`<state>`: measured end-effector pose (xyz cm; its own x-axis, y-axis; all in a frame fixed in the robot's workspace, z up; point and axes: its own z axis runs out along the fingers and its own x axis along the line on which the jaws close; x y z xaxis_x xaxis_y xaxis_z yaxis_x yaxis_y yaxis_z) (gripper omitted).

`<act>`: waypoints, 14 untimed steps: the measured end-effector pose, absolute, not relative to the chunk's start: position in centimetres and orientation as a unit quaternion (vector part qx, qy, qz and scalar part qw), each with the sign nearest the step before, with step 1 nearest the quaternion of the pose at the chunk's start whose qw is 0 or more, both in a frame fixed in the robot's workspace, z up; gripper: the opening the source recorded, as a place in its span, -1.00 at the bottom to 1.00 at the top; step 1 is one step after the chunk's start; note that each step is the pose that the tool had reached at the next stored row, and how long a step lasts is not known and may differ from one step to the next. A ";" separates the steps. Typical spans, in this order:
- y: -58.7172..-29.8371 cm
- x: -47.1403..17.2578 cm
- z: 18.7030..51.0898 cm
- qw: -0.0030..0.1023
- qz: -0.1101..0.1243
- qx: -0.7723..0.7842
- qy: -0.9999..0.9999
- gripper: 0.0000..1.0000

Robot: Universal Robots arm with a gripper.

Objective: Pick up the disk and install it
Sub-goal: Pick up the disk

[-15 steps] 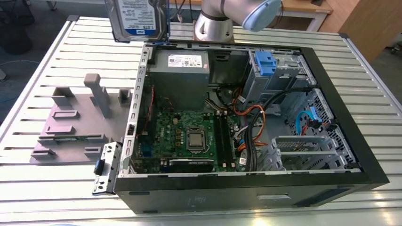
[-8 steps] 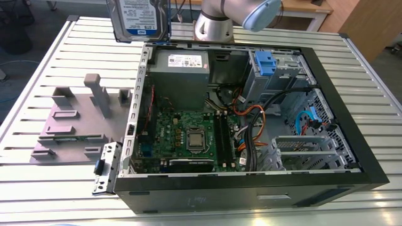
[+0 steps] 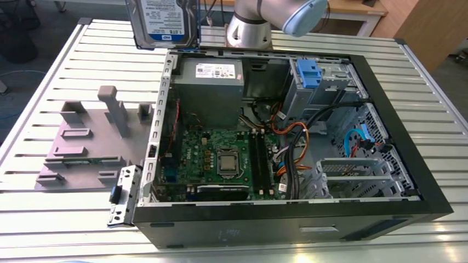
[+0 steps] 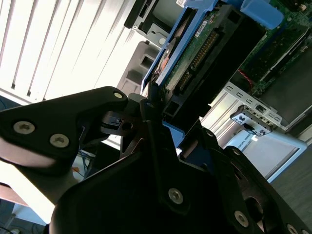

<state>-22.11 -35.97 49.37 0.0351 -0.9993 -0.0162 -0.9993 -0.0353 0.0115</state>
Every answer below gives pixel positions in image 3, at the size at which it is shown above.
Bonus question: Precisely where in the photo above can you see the grey power supply unit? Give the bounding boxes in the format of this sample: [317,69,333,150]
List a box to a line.
[169,57,245,131]

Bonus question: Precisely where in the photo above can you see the blue expansion slot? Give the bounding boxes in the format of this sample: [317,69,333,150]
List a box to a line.
[162,165,178,184]

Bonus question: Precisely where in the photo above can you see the green motherboard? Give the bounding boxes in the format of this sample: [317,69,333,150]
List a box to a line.
[152,128,289,202]

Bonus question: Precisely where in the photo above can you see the grey metal drive cage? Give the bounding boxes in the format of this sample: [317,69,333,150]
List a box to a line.
[282,56,368,129]

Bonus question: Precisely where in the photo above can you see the grey parts rack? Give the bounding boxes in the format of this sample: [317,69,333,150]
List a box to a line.
[32,85,156,191]

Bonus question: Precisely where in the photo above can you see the thin multicoloured fan wire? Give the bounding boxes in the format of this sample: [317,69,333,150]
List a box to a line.
[184,111,205,129]

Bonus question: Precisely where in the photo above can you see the yellow black power wires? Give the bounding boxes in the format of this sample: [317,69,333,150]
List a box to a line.
[237,113,273,132]

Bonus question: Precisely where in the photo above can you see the silver CPU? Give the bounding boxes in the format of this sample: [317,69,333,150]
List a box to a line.
[217,153,240,173]

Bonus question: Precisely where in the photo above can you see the black case fan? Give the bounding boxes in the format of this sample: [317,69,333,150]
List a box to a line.
[160,95,184,162]

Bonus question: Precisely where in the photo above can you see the black graphics card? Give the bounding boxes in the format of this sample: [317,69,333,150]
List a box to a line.
[185,185,249,202]

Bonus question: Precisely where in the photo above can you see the blue data wire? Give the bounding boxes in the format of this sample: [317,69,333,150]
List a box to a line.
[342,123,377,159]

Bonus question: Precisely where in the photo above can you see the wooden desk white frame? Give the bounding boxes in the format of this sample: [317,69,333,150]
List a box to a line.
[201,0,389,38]

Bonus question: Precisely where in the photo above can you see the CPU socket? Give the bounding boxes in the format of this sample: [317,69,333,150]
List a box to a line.
[214,147,245,179]

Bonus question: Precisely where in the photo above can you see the wooden cabinet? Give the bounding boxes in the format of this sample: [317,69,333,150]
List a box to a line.
[370,0,468,72]

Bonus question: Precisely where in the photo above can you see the black RAM slot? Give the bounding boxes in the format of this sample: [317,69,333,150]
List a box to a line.
[248,128,265,196]
[258,128,274,196]

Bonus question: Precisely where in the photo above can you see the green RAM stick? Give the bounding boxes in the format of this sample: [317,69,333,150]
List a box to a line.
[61,157,102,166]

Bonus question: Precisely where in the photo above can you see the metal disk bay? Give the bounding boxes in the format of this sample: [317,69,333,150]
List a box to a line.
[313,157,420,199]

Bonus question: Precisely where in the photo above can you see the power wire black connector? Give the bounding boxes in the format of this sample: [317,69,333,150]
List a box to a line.
[356,138,396,157]

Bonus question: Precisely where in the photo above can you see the black open PC case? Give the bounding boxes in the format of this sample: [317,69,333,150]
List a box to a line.
[130,43,454,250]

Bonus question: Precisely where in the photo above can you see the orange wire bundle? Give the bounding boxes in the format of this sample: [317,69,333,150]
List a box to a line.
[272,122,313,176]

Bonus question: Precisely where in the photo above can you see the hard disk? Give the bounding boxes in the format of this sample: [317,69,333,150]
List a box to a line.
[124,0,202,52]

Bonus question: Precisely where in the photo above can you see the metal card retainer bracket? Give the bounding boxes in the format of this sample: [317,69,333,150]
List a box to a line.
[106,164,144,228]

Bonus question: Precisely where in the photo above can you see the red black twisted wire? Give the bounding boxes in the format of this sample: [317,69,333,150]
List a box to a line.
[165,98,182,158]

